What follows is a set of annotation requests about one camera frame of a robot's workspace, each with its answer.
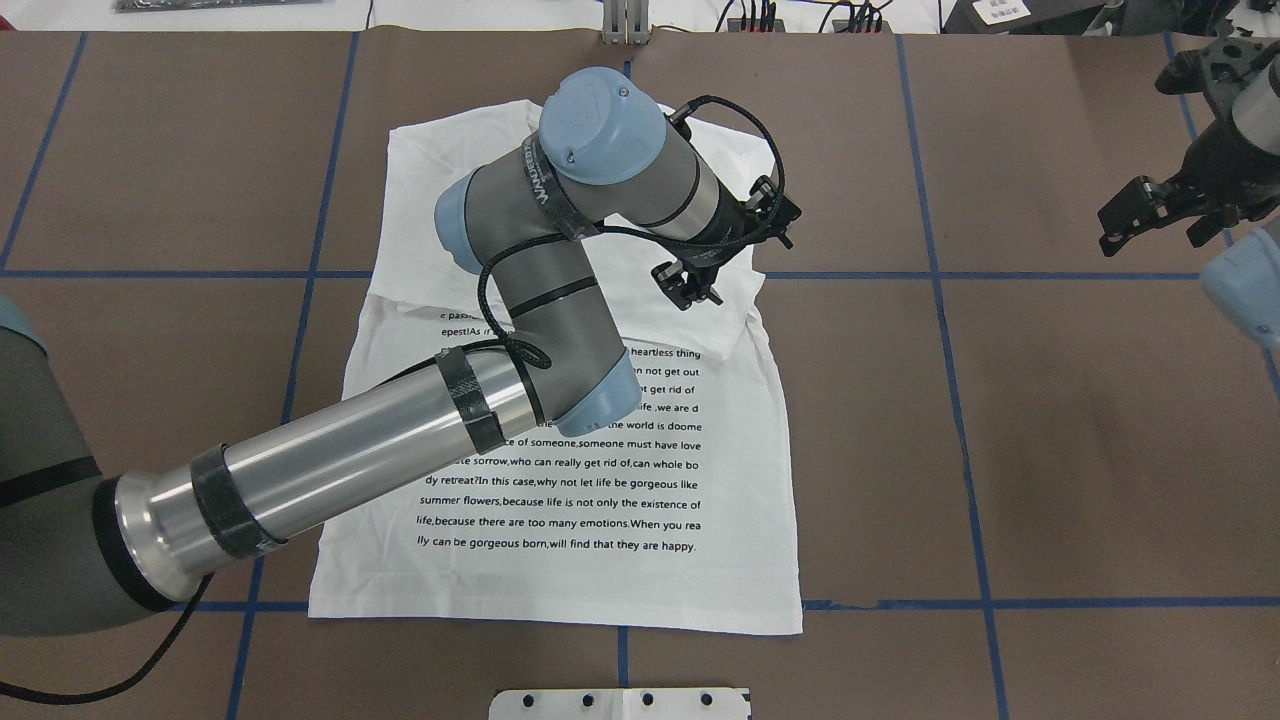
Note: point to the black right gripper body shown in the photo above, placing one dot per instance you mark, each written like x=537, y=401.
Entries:
x=1220, y=160

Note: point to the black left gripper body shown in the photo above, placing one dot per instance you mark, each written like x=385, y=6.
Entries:
x=728, y=234

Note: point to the white long sleeve printed shirt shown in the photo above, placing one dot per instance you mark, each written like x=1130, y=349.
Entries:
x=681, y=515

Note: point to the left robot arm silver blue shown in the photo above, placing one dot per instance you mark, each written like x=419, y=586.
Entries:
x=85, y=552

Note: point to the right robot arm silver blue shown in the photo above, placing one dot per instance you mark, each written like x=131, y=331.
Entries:
x=1242, y=281

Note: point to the upper orange black connector box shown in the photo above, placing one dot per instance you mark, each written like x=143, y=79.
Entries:
x=750, y=17

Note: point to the orange black connector box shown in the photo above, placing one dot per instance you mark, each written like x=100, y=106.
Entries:
x=750, y=17
x=855, y=18

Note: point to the lower orange black connector box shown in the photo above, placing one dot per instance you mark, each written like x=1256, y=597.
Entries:
x=855, y=18

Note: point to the silver foil framed sheet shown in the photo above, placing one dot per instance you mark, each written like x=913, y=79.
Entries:
x=140, y=6

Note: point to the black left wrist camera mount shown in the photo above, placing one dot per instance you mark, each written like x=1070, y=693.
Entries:
x=769, y=213

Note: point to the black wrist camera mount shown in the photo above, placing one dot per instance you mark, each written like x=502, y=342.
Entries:
x=1215, y=65
x=769, y=213

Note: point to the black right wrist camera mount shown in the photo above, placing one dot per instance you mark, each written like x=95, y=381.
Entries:
x=1215, y=65

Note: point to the aluminium frame post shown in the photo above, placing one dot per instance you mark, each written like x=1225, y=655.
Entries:
x=626, y=23

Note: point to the white camera post with base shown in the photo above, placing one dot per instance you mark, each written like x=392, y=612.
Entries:
x=623, y=703

